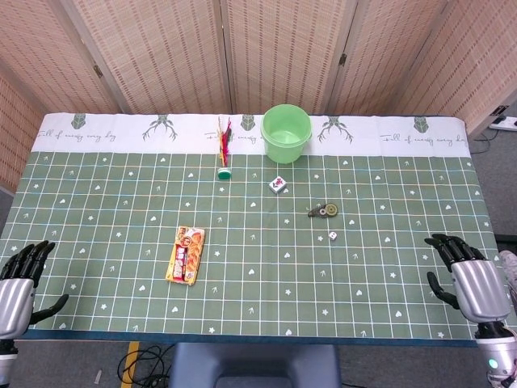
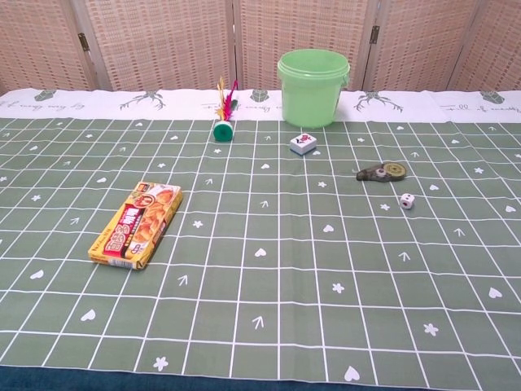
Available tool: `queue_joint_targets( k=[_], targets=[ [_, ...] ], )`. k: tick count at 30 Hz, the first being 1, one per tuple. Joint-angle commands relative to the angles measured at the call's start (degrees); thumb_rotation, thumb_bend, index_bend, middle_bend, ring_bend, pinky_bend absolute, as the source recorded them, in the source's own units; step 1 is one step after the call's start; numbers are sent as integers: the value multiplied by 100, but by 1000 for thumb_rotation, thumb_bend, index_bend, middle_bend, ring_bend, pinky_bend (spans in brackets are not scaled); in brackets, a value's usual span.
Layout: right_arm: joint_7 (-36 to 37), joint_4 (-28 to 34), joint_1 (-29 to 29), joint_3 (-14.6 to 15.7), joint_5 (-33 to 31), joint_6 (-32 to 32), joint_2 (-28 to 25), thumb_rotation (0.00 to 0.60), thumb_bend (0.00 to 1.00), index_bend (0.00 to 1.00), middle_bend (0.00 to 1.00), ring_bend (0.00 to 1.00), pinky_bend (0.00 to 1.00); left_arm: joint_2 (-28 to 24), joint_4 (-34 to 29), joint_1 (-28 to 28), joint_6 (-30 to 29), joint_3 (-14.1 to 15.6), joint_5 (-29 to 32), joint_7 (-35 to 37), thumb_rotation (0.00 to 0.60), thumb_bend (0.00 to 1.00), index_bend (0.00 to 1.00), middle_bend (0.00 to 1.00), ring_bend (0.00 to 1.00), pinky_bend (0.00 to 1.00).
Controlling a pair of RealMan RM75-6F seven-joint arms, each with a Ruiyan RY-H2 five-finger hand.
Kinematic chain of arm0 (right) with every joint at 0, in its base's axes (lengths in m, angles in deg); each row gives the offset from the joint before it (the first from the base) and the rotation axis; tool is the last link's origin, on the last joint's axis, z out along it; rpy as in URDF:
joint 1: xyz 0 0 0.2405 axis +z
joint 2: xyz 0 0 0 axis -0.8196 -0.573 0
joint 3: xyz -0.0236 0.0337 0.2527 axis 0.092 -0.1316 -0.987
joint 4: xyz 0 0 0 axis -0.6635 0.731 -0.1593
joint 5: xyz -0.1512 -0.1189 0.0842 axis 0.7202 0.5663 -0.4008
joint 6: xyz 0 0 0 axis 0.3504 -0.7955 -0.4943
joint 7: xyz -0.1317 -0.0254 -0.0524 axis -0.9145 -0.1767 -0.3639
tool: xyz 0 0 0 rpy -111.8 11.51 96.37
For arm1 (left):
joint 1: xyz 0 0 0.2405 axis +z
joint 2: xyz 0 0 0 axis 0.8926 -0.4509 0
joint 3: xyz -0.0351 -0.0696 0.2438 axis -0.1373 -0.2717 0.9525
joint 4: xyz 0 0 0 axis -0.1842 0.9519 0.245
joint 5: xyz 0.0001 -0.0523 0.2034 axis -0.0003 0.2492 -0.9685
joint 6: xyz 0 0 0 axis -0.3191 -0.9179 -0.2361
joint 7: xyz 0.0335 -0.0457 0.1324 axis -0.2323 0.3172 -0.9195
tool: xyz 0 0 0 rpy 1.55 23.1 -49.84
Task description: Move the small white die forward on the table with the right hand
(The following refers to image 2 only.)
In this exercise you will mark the white die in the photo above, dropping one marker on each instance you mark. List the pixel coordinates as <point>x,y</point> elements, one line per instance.
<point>406,200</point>

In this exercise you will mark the green grid tablecloth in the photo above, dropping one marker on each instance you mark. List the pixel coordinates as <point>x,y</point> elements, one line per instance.
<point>260,252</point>

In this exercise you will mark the white mahjong tile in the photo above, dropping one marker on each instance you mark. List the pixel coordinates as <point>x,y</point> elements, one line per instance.
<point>303,143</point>

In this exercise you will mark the feather shuttlecock with green base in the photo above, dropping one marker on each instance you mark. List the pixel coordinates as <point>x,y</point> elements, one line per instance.
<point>224,131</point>

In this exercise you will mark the green plastic bucket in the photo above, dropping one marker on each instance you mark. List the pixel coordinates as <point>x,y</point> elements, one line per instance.
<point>311,93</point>

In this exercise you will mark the yellow curry box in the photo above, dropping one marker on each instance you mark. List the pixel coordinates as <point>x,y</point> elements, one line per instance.
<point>138,226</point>

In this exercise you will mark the dark correction tape dispenser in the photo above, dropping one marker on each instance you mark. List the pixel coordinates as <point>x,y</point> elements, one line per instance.
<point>384,172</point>

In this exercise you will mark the woven folding screen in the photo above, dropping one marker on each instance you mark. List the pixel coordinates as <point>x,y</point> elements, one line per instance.
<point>163,40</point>

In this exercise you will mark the brass screen hinge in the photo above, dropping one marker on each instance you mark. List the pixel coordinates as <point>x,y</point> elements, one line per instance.
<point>374,33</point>
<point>84,42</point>

